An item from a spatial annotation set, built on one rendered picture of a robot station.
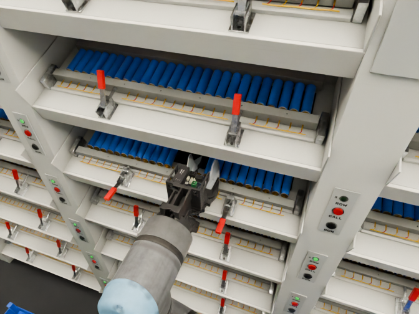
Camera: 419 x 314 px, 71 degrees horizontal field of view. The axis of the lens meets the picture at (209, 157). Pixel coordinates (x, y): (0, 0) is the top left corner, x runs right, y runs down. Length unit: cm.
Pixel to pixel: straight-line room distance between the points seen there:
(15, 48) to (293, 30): 53
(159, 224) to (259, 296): 58
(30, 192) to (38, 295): 75
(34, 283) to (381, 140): 166
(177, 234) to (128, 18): 35
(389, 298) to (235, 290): 42
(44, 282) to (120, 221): 91
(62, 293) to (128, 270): 125
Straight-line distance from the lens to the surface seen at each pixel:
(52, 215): 130
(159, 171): 72
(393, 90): 44
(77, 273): 158
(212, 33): 43
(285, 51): 42
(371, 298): 88
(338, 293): 86
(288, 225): 67
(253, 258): 84
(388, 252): 71
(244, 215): 67
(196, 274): 104
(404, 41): 41
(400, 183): 55
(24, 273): 187
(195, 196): 56
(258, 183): 68
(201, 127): 56
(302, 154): 53
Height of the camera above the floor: 144
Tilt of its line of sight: 42 degrees down
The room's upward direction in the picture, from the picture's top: straight up
